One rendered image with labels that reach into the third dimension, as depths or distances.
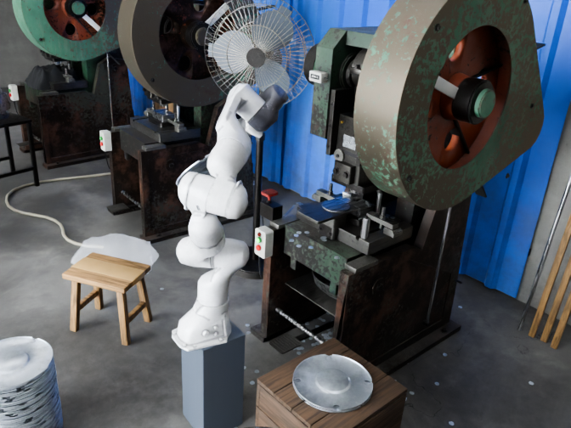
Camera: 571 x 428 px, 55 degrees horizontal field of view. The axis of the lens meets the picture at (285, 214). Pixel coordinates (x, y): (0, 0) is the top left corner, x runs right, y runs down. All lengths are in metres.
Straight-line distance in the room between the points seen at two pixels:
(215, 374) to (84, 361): 0.83
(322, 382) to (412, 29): 1.23
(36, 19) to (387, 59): 3.42
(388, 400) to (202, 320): 0.72
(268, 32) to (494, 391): 2.03
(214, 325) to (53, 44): 3.25
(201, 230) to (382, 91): 0.70
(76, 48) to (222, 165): 3.37
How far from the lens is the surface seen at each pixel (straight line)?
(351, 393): 2.04
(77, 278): 2.77
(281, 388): 2.05
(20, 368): 2.26
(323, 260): 2.36
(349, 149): 2.33
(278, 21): 2.83
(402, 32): 1.79
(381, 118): 1.76
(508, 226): 3.37
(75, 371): 2.74
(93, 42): 4.94
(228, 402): 2.28
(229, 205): 1.62
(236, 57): 2.95
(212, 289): 1.97
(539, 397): 2.87
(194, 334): 2.03
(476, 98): 2.00
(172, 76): 3.27
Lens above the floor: 1.72
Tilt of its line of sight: 24 degrees down
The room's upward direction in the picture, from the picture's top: 4 degrees clockwise
